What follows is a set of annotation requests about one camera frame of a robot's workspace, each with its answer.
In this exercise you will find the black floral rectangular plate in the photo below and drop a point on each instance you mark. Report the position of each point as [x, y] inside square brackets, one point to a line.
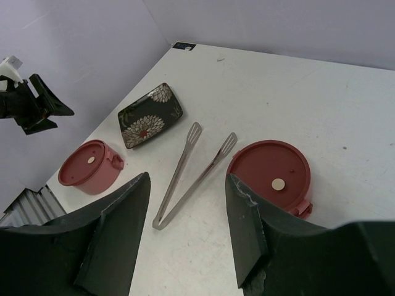
[149, 116]

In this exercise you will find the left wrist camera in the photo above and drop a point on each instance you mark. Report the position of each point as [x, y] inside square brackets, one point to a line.
[9, 68]

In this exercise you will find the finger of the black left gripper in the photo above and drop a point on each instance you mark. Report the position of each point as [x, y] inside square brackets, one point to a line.
[39, 126]
[47, 101]

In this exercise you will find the pink lunch bowl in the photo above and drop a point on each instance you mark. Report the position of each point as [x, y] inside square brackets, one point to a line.
[296, 203]
[105, 175]

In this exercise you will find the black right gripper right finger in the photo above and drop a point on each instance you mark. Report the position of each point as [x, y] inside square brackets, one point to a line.
[276, 253]

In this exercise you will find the blue table label left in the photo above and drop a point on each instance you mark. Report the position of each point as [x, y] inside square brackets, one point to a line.
[184, 46]

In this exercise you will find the aluminium front rail frame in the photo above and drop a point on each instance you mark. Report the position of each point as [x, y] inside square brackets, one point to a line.
[32, 208]

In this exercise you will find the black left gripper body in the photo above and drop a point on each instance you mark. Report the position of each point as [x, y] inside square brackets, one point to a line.
[19, 103]

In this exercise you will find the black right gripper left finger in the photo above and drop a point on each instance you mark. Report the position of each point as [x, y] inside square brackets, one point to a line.
[91, 251]

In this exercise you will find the dark red round lid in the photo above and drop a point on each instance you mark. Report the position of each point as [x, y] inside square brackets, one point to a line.
[82, 164]

